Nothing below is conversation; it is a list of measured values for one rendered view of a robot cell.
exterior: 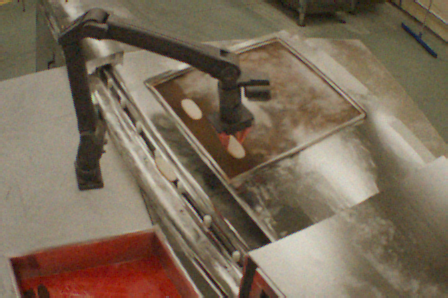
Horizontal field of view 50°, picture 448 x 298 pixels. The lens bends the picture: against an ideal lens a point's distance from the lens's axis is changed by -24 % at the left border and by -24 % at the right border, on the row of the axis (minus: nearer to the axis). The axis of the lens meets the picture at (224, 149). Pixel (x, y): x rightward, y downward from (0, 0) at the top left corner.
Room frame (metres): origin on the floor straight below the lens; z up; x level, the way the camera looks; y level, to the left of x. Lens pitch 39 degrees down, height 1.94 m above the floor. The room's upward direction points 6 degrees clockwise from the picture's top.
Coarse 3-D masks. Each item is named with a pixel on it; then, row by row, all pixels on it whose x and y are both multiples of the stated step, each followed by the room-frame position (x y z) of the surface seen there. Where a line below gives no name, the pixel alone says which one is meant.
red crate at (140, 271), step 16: (64, 272) 0.81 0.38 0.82; (80, 272) 0.83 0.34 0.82; (96, 272) 0.84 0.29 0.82; (112, 272) 0.86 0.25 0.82; (128, 272) 0.87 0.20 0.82; (144, 272) 0.88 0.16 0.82; (160, 272) 0.89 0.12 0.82; (48, 288) 0.74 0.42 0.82; (64, 288) 0.75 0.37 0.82; (80, 288) 0.77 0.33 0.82; (96, 288) 0.79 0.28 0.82; (112, 288) 0.80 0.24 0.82; (128, 288) 0.81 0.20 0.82; (144, 288) 0.82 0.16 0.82; (160, 288) 0.83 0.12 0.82
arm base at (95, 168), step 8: (80, 160) 1.19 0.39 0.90; (80, 168) 1.18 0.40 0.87; (88, 168) 1.18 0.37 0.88; (96, 168) 1.20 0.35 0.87; (80, 176) 1.18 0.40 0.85; (88, 176) 1.18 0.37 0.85; (96, 176) 1.19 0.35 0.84; (80, 184) 1.16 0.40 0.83; (88, 184) 1.16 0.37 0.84; (96, 184) 1.17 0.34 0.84
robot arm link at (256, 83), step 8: (224, 72) 1.21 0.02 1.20; (232, 72) 1.22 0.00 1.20; (248, 72) 1.27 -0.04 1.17; (224, 80) 1.21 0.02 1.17; (232, 80) 1.22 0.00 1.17; (240, 80) 1.24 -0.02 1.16; (248, 80) 1.24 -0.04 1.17; (256, 80) 1.24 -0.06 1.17; (264, 80) 1.24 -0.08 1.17; (248, 88) 1.24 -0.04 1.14; (256, 88) 1.24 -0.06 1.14; (264, 88) 1.24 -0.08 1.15; (248, 96) 1.23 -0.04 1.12; (256, 96) 1.23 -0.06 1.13; (264, 96) 1.23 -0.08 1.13
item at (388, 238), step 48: (384, 192) 0.72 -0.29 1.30; (432, 192) 0.73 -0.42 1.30; (288, 240) 0.60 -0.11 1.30; (336, 240) 0.60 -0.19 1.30; (384, 240) 0.60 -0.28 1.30; (432, 240) 0.60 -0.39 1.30; (240, 288) 0.57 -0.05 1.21; (288, 288) 0.50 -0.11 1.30; (336, 288) 0.50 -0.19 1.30; (384, 288) 0.49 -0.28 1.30; (432, 288) 0.48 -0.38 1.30
